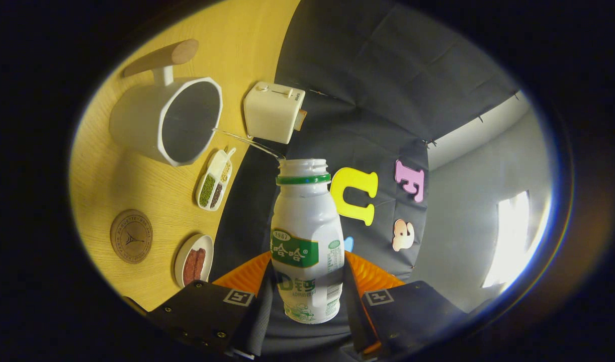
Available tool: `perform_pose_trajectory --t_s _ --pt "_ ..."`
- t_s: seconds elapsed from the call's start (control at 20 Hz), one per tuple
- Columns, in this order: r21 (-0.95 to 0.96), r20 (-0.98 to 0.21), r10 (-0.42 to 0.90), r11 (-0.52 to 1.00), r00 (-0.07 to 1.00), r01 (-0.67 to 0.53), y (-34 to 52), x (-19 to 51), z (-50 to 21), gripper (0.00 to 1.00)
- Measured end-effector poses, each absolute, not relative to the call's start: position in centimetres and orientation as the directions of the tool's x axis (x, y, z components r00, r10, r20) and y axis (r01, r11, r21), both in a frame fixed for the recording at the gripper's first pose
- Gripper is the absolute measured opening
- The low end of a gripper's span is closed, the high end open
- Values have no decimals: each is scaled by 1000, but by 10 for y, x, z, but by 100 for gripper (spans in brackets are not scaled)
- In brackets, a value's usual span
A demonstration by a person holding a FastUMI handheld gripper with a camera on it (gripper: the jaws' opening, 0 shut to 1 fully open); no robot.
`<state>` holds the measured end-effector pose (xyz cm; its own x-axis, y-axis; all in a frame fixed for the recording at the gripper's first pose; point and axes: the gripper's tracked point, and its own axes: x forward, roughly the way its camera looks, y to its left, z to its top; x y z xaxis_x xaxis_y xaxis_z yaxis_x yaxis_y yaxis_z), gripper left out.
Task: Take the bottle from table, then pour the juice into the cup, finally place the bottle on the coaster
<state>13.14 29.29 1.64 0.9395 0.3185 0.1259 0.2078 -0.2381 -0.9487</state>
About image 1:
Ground white divided dish with beans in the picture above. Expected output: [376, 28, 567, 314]
[195, 147, 237, 212]

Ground clear juice stream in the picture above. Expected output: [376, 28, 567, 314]
[212, 128, 287, 161]

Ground black backdrop cloth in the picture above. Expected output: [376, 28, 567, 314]
[207, 0, 521, 352]

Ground cream toaster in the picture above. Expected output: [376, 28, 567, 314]
[243, 81, 306, 145]

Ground white cup wooden handle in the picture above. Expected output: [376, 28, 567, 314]
[109, 39, 223, 167]

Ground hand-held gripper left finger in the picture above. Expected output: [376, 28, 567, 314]
[146, 250, 277, 360]

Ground white juice bottle green label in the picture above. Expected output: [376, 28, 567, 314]
[270, 158, 346, 325]

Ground wooden table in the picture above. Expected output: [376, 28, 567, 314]
[68, 0, 302, 312]

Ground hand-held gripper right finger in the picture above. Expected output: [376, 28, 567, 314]
[340, 250, 466, 358]

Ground red meat strips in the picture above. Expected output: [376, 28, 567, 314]
[183, 247, 207, 286]

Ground round wooden coaster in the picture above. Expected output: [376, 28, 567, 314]
[110, 209, 153, 264]

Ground round white plate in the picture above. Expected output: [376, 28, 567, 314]
[174, 233, 214, 289]

